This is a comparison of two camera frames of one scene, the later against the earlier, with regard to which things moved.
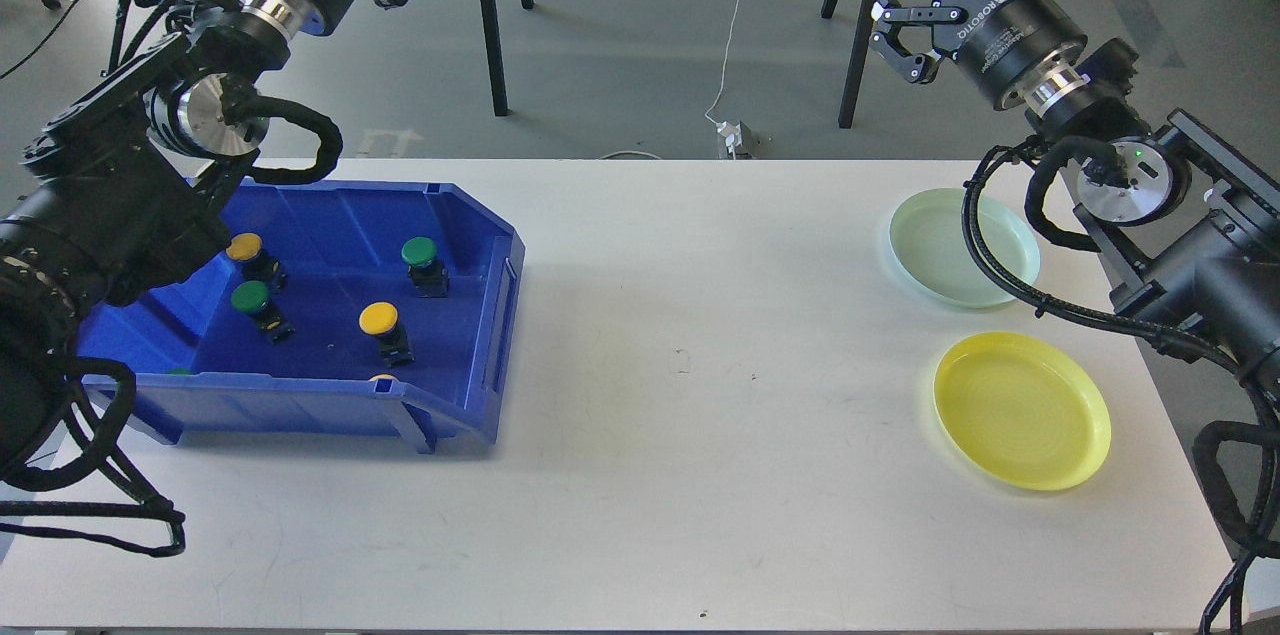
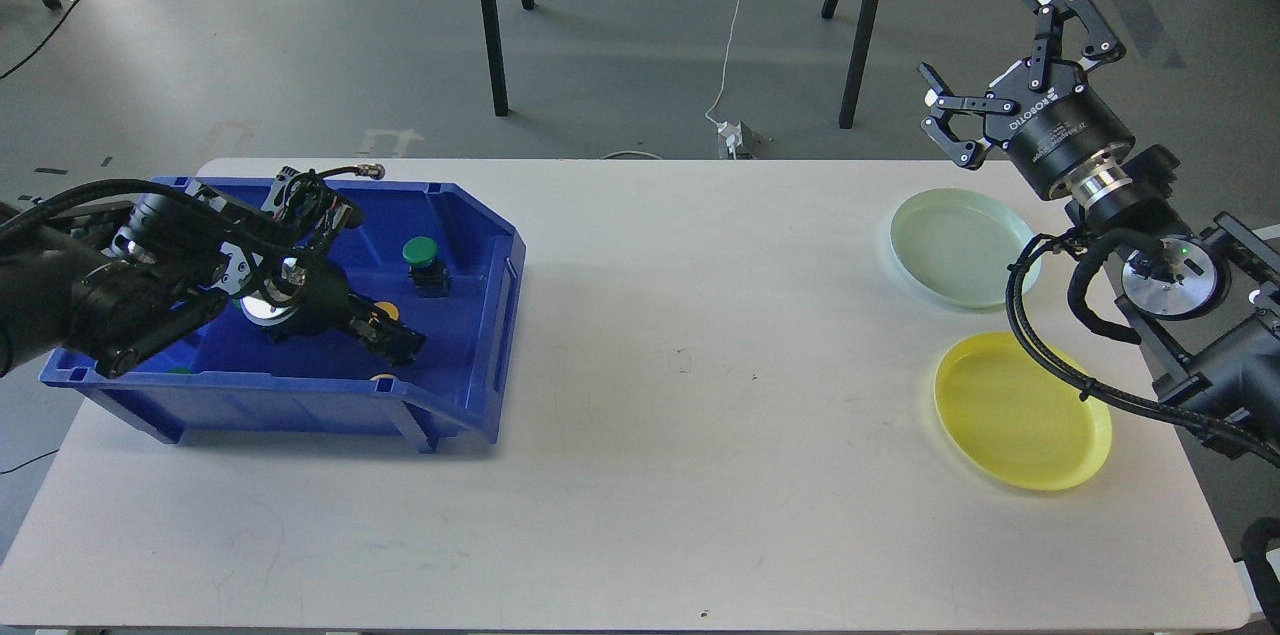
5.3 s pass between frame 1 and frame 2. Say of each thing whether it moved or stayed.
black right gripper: moved
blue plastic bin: stayed
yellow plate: stayed
